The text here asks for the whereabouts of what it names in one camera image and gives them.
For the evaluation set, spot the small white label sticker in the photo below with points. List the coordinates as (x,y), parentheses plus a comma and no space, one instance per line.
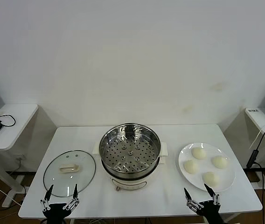
(253,110)

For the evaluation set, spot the white round plate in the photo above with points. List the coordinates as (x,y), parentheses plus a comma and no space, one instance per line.
(225,177)

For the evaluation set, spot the white electric cooker pot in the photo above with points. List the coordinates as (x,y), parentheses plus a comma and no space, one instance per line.
(132,183)

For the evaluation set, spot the round glass pot lid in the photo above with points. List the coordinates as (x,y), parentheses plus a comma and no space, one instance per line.
(69,168)

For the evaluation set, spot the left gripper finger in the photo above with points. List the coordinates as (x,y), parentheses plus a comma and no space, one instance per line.
(75,199)
(46,200)

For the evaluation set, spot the stainless steel steamer basket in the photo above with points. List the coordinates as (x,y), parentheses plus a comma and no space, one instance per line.
(130,156)

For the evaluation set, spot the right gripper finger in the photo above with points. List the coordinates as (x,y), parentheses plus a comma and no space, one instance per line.
(192,204)
(215,199)

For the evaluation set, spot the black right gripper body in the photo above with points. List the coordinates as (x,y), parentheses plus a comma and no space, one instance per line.
(210,211)

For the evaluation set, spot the white steamed baozi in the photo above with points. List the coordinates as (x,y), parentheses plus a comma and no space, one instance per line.
(220,162)
(211,178)
(198,153)
(190,166)

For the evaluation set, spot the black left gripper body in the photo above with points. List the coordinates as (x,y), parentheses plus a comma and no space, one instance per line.
(56,213)

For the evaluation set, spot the white side table with mouse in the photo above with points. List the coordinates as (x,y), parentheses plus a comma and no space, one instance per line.
(18,123)

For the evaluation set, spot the white wall power socket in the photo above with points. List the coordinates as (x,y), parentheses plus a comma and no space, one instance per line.
(19,159)

